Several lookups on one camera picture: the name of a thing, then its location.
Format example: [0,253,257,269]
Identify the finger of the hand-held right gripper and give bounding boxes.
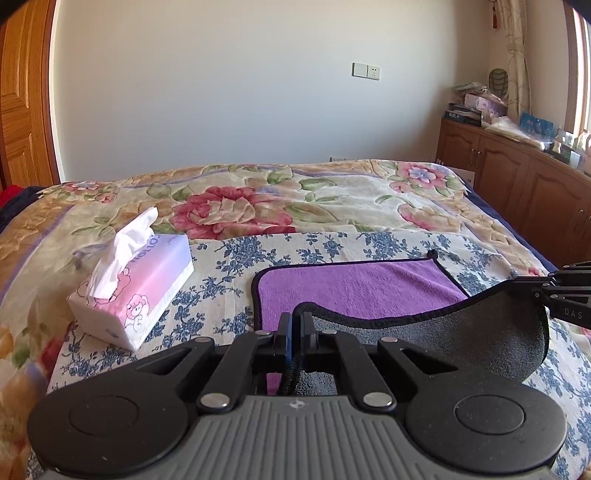
[549,261,591,287]
[513,275,591,306]

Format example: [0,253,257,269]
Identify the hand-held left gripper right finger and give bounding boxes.
[299,312,459,413]

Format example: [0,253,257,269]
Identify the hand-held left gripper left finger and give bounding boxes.
[131,312,293,415]

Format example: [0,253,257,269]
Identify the purple and grey towel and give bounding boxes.
[251,249,551,398]

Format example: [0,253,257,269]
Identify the blue floral bed sheet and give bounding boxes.
[28,230,591,480]

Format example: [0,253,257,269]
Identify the wooden cabinet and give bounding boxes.
[436,117,591,270]

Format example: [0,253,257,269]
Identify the white bottles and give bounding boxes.
[552,130,591,169]

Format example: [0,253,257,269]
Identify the floral plush blanket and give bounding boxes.
[0,159,550,480]

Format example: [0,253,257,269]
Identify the blue printed box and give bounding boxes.
[519,112,556,140]

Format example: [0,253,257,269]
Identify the pink and white tissue box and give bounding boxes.
[67,207,194,352]

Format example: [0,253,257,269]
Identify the clear plastic bag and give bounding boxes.
[484,116,528,140]

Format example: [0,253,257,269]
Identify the stack of books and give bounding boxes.
[445,108,484,127]

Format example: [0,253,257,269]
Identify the green hand fan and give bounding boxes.
[489,68,509,99]

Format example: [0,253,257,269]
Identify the patterned curtain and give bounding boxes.
[500,0,537,126]

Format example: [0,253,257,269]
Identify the dark red clothes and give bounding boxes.
[0,184,48,232]

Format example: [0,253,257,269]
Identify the wooden door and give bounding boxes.
[0,0,61,191]

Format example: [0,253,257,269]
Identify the wooden window frame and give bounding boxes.
[562,8,591,136]

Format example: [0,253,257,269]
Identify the white wall switch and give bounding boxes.
[351,62,382,82]

